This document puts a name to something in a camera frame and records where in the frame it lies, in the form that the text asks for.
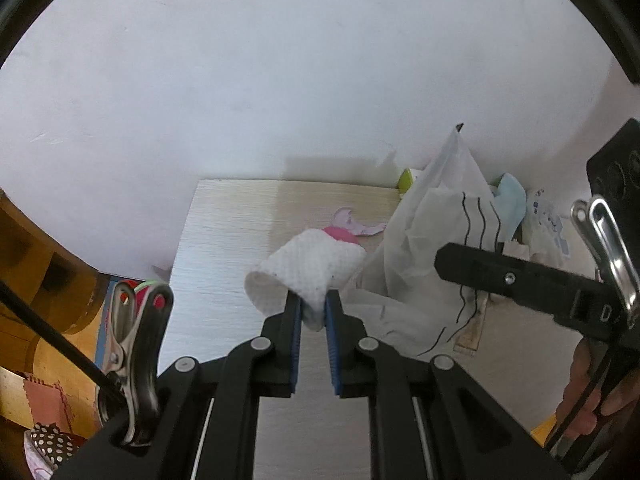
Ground dark polka dot cloth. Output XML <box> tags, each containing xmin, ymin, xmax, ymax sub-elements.
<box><xmin>27</xmin><ymin>422</ymin><xmax>88</xmax><ymax>471</ymax></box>

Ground red bin with green rim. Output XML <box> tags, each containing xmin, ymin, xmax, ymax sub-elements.
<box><xmin>131</xmin><ymin>279</ymin><xmax>168</xmax><ymax>311</ymax></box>

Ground pink foam mat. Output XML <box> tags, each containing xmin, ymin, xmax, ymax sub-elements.
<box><xmin>20</xmin><ymin>372</ymin><xmax>76</xmax><ymax>423</ymax></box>

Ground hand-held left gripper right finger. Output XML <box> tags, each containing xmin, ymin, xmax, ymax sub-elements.
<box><xmin>325</xmin><ymin>290</ymin><xmax>568</xmax><ymax>480</ymax></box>

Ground blue foam mat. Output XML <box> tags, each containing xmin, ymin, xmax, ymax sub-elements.
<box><xmin>97</xmin><ymin>280</ymin><xmax>121</xmax><ymax>346</ymax></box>

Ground wooden corner desk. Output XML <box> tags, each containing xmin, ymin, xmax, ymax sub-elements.
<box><xmin>0</xmin><ymin>187</ymin><xmax>108</xmax><ymax>376</ymax></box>

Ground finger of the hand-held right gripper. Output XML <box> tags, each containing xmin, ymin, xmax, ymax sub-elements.
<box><xmin>434</xmin><ymin>242</ymin><xmax>577</xmax><ymax>314</ymax></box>

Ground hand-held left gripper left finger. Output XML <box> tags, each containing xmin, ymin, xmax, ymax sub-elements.
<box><xmin>157</xmin><ymin>291</ymin><xmax>303</xmax><ymax>480</ymax></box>

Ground white plastic bag wavy lines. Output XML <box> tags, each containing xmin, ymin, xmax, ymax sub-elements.
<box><xmin>345</xmin><ymin>125</ymin><xmax>503</xmax><ymax>361</ymax></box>

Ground magenta plastic piece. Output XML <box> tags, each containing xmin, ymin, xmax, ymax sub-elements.
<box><xmin>322</xmin><ymin>225</ymin><xmax>360</xmax><ymax>246</ymax></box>

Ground white and green box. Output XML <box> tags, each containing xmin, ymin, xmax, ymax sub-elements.
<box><xmin>397</xmin><ymin>167</ymin><xmax>426</xmax><ymax>196</ymax></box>

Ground light blue face mask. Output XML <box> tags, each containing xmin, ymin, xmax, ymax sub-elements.
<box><xmin>492</xmin><ymin>172</ymin><xmax>527</xmax><ymax>241</ymax></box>

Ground light wooden strip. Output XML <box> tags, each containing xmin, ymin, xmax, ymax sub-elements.
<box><xmin>452</xmin><ymin>292</ymin><xmax>491</xmax><ymax>356</ymax></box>

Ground white packet with blue print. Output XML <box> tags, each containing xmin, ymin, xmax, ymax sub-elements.
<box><xmin>525</xmin><ymin>187</ymin><xmax>573</xmax><ymax>266</ymax></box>

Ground pink printed blanket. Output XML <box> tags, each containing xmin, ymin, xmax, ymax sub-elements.
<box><xmin>22</xmin><ymin>452</ymin><xmax>55</xmax><ymax>480</ymax></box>

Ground person's right hand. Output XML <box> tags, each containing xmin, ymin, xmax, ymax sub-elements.
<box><xmin>556</xmin><ymin>337</ymin><xmax>640</xmax><ymax>441</ymax></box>

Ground black cable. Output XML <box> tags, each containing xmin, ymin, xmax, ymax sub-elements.
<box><xmin>542</xmin><ymin>350</ymin><xmax>621</xmax><ymax>453</ymax></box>
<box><xmin>0</xmin><ymin>280</ymin><xmax>126</xmax><ymax>396</ymax></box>

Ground white knitted cloth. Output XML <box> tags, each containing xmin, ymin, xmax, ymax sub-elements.
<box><xmin>244</xmin><ymin>229</ymin><xmax>366</xmax><ymax>333</ymax></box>

